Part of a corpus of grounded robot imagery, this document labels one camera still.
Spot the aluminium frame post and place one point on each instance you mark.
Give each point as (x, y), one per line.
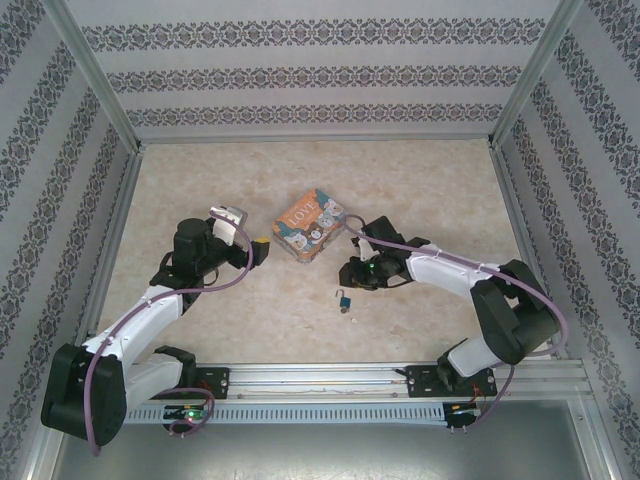
(90, 70)
(537, 70)

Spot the aluminium table side rail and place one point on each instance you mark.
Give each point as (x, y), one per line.
(107, 225)
(532, 225)

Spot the orange LOVE bear tin box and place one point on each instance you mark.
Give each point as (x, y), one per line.
(309, 225)

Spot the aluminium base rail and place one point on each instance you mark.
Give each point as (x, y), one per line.
(310, 382)

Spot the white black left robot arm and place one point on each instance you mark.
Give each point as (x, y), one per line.
(145, 320)

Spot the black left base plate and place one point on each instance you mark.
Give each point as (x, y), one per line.
(212, 382)

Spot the small blue padlock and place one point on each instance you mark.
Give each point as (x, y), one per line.
(345, 302)

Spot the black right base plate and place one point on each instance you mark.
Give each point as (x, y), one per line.
(420, 382)

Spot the small circuit board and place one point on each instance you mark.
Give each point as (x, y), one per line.
(465, 409)

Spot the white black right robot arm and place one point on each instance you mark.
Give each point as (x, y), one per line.
(440, 272)

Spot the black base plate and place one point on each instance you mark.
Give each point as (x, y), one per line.
(420, 382)
(212, 382)

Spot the green-lit circuit board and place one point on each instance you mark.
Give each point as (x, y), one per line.
(187, 414)

